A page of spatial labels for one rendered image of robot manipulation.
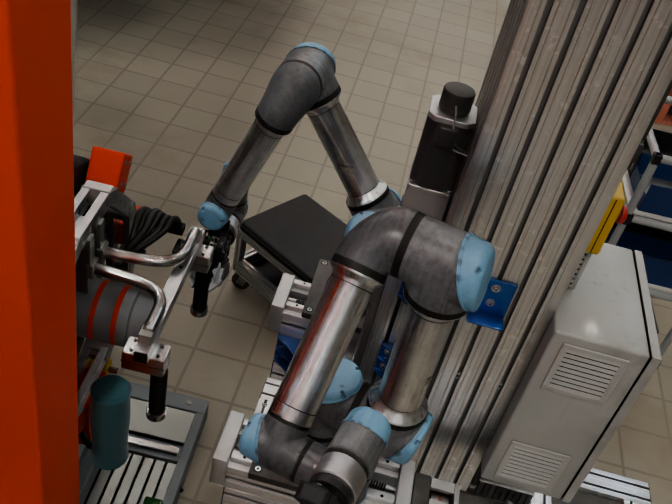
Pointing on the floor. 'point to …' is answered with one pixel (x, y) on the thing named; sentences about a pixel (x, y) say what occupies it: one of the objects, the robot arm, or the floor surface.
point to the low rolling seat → (285, 244)
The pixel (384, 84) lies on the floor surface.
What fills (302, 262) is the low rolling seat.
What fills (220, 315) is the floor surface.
